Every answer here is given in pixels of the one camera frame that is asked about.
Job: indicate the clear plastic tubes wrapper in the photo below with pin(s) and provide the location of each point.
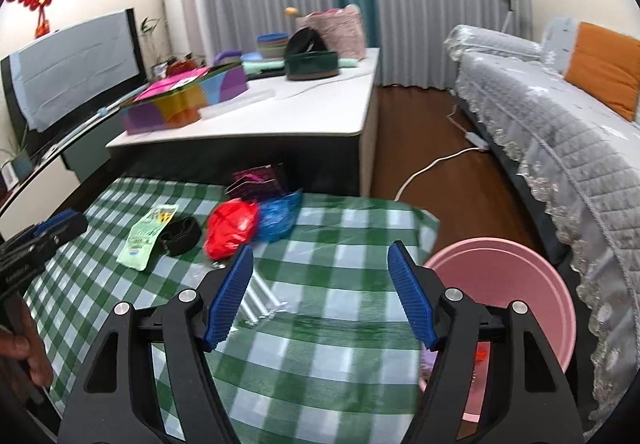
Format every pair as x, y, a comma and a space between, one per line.
262, 296

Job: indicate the colourful tin box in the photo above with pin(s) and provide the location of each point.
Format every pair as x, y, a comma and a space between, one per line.
200, 99

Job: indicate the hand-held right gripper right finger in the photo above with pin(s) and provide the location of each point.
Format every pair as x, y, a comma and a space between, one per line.
410, 294

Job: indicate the person's left hand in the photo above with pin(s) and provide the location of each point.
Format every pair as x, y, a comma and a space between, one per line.
30, 354

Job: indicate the purple plastic scoop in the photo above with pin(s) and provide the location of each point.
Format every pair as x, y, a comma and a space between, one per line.
225, 56

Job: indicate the yellow flower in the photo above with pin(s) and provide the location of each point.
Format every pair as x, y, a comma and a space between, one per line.
291, 12

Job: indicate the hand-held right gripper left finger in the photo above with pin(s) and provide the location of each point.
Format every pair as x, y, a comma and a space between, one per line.
230, 294

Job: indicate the pink paper card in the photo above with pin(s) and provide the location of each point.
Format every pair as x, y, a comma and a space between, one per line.
170, 84

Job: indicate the bamboo plant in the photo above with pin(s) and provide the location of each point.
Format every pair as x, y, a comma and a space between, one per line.
150, 26

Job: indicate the white power strip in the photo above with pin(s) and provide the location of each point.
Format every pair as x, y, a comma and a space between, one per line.
477, 140

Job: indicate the blue plastic lid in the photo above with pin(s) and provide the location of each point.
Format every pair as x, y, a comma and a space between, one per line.
252, 58

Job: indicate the sofa with grey quilted cover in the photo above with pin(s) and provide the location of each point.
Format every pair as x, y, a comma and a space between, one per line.
550, 124

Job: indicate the stack of coloured bowls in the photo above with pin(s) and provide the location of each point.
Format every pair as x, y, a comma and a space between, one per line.
272, 46

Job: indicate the maroon patterned packet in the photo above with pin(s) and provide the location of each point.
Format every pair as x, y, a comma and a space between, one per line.
255, 184

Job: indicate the white rod with blue tip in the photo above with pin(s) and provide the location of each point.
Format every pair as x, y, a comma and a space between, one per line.
101, 112

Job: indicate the white top coffee table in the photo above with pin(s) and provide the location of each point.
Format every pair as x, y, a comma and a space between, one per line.
300, 119

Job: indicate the red plastic bag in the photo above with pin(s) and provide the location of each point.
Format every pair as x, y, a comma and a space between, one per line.
227, 226

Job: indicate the television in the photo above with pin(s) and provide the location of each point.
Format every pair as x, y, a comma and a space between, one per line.
75, 64

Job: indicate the green printed packet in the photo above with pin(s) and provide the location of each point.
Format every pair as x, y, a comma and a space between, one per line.
145, 239

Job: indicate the blue plastic bag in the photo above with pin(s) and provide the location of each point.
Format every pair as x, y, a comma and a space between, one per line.
277, 216

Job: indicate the black band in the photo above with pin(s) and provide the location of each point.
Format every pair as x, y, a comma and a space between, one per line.
172, 244

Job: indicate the mint green cloth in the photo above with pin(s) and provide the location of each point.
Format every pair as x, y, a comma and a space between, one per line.
265, 68

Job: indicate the pink quilted bag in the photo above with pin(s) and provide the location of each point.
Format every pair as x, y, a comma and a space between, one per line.
340, 34

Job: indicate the pink plastic bin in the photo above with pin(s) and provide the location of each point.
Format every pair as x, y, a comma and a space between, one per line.
505, 274

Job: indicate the dark green round tin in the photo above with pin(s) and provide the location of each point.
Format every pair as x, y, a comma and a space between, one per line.
312, 65

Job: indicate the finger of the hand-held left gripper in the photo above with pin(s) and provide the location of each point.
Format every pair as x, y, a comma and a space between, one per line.
60, 223

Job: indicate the orange cushion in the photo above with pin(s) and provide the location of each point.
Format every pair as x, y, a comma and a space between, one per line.
605, 64

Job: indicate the green checked tablecloth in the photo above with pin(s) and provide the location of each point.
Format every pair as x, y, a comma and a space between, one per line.
325, 339

